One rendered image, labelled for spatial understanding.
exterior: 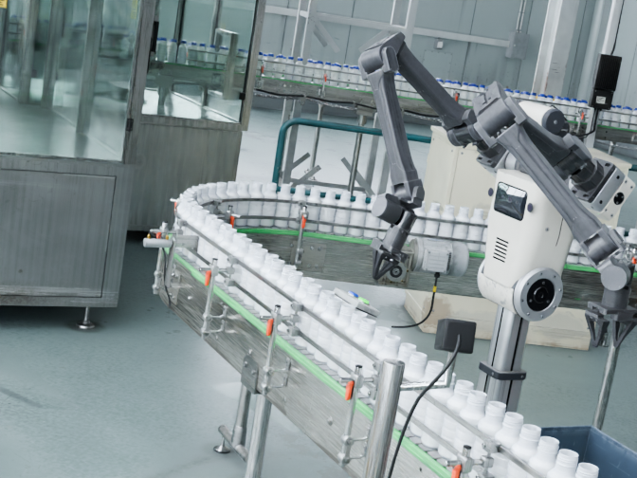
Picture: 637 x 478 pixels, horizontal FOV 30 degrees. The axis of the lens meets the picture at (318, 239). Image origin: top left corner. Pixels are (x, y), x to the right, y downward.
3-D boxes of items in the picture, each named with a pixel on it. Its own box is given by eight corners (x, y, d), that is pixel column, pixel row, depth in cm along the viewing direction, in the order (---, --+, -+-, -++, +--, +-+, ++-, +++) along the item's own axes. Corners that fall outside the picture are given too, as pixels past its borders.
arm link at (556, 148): (490, 66, 278) (458, 94, 282) (512, 105, 269) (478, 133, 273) (584, 142, 308) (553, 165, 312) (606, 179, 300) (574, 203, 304)
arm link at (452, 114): (397, 18, 325) (372, 28, 332) (379, 53, 318) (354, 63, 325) (493, 125, 345) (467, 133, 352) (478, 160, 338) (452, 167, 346)
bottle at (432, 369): (422, 440, 259) (435, 369, 256) (403, 430, 263) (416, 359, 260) (441, 437, 263) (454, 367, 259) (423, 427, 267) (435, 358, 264)
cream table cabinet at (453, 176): (558, 321, 794) (594, 148, 769) (591, 351, 734) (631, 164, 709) (399, 303, 775) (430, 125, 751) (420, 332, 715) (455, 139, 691)
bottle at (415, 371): (388, 419, 269) (400, 350, 265) (409, 417, 272) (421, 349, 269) (404, 430, 264) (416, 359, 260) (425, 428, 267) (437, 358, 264)
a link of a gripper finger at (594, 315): (620, 351, 274) (628, 312, 272) (596, 351, 270) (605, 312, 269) (601, 342, 280) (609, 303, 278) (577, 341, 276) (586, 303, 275)
